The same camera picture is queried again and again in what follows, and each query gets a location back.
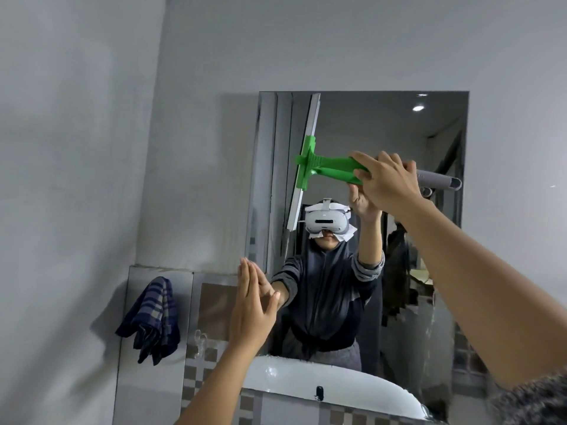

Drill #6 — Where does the person's left hand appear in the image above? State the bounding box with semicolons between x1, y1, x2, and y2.
228;257;281;355

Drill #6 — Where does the person's right hand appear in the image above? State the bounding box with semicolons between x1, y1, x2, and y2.
348;151;438;220

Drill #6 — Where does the green squeegee with grey handle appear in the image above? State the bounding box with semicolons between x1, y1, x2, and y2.
286;93;462;232

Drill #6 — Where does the person's left forearm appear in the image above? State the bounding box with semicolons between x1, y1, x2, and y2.
175;343;263;425

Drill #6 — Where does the person's right forearm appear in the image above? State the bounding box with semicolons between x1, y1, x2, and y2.
397;200;567;391

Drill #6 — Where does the blue plaid hanging towel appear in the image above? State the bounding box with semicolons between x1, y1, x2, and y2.
115;276;181;366

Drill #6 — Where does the grey fuzzy sleeve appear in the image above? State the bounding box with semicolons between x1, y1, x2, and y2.
486;371;567;425

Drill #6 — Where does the rectangular wall mirror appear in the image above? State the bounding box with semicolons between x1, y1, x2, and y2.
245;91;470;424

